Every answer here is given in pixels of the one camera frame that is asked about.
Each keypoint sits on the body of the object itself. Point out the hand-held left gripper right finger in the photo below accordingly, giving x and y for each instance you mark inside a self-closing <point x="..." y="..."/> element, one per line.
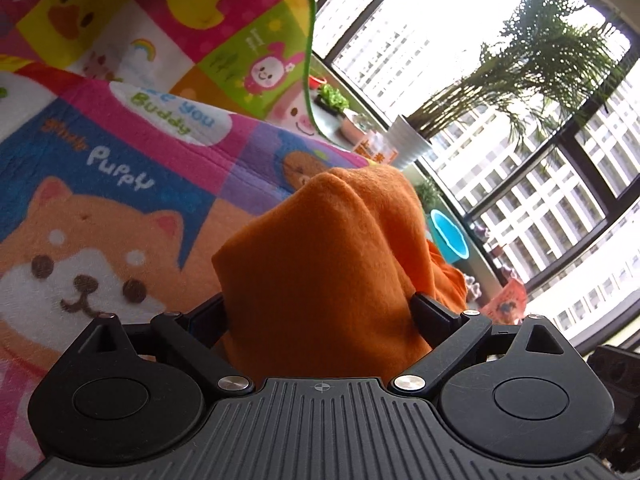
<point x="435" y="320"/>

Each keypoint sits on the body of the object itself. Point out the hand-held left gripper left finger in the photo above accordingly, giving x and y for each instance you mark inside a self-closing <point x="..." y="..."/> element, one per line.
<point x="210" y="320"/>

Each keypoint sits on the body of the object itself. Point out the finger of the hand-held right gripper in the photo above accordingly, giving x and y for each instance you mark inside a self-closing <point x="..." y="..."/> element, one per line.
<point x="622" y="365"/>

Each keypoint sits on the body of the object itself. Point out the orange pumpkin costume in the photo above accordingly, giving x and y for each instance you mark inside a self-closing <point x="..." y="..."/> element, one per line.
<point x="320" y="270"/>

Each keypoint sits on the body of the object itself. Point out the red printed packet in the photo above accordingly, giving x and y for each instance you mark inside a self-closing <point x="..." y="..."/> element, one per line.
<point x="505" y="302"/>

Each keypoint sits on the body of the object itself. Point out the blue plastic basin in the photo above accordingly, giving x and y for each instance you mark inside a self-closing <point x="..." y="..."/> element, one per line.
<point x="449" y="237"/>

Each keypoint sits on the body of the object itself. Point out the small potted green plant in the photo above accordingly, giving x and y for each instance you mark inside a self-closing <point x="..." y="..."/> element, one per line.
<point x="429" y="195"/>

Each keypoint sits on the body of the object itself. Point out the orange printed packet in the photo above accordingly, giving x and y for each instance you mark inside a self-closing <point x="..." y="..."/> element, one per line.
<point x="375" y="152"/>

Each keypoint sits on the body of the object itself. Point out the colourful printed play mat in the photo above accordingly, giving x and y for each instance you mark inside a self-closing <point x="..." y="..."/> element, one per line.
<point x="125" y="160"/>

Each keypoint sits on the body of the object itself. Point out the white ribbed plant pot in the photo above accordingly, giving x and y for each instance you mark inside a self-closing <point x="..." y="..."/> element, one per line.
<point x="407" y="140"/>

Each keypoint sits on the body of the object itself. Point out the pink bowl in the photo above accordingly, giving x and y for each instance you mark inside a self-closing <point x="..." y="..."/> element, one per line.
<point x="356" y="127"/>

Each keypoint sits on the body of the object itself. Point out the tray of green plants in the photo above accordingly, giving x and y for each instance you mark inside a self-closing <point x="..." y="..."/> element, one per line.
<point x="332" y="97"/>

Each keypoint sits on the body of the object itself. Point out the red bowl with sprouts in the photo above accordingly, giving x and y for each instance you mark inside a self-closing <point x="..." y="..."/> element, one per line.
<point x="318" y="82"/>

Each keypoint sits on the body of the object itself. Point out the tall palm plant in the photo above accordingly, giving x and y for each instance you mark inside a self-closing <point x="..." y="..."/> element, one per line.
<point x="530" y="60"/>

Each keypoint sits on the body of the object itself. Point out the black window frame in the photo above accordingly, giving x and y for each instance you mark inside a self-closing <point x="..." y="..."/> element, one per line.
<point x="540" y="160"/>

